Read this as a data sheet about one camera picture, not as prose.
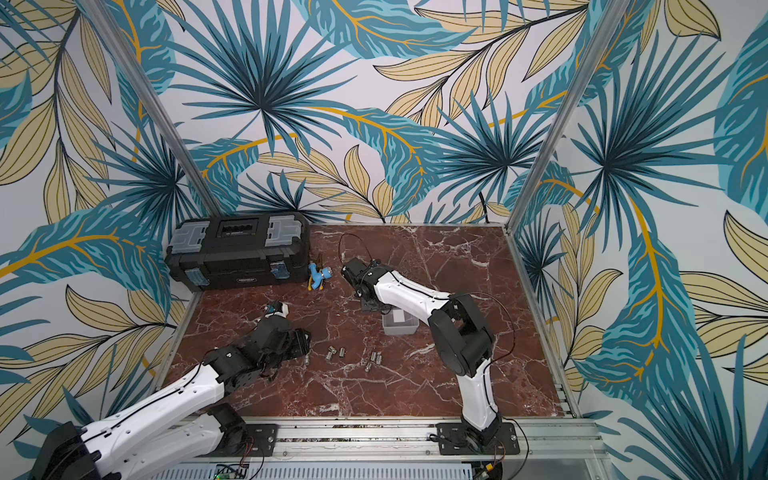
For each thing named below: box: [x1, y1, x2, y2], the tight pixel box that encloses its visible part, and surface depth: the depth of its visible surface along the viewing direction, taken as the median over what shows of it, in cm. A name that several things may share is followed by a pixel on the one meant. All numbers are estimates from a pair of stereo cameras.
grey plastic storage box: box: [382, 307, 420, 336], surface depth 94 cm
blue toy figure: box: [308, 262, 332, 291], surface depth 102 cm
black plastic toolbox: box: [164, 214, 311, 289], surface depth 93 cm
